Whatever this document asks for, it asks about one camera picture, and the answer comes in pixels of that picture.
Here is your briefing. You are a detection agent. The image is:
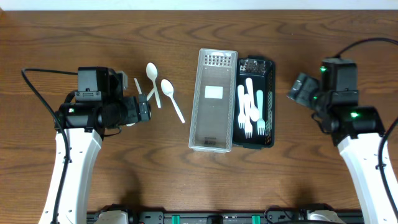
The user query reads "pink plastic spoon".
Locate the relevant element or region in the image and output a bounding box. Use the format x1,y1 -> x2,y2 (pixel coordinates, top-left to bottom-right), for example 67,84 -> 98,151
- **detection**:
245,78 -> 259,122

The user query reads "black plastic basket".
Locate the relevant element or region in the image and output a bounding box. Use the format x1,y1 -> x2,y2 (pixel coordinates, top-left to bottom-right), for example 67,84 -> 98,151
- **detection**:
233,56 -> 275,150

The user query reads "white plastic spoon, upright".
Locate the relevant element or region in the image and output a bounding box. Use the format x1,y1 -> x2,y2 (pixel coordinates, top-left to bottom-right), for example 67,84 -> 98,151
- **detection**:
146,62 -> 161,108

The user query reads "mint green plastic fork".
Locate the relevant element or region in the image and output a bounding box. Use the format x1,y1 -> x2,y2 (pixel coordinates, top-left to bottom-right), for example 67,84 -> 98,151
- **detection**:
256,90 -> 265,136

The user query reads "pale pink plastic fork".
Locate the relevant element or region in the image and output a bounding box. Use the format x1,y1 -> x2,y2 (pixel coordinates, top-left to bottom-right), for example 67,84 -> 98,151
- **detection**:
244,94 -> 252,139

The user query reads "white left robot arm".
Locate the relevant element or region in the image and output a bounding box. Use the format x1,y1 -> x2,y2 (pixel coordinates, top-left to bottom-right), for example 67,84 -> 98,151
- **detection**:
39,128 -> 103,223

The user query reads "white plastic spoon, rightmost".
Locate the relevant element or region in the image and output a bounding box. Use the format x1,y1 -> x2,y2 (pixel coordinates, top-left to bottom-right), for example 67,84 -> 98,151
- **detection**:
161,79 -> 185,123

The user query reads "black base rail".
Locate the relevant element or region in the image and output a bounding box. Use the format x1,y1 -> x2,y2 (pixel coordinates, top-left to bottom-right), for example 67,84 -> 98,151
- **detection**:
86,203 -> 364,224

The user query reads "white plastic spoon, small bowl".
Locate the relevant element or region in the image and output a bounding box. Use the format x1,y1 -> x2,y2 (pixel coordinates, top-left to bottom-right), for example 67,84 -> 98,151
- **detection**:
134,78 -> 142,95

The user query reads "white plastic spoon, crossed lower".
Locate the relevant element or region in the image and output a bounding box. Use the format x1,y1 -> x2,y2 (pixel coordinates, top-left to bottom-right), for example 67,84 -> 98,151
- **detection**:
126,87 -> 155,126

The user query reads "clear plastic basket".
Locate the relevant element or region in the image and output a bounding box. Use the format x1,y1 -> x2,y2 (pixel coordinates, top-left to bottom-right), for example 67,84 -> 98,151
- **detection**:
188,49 -> 238,153

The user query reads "white plastic fork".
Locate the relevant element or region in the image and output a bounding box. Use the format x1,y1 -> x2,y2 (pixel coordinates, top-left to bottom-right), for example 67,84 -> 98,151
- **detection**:
237,85 -> 246,129

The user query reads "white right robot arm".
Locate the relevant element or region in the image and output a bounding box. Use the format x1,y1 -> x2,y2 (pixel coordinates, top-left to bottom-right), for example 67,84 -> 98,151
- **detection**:
288,73 -> 397,223

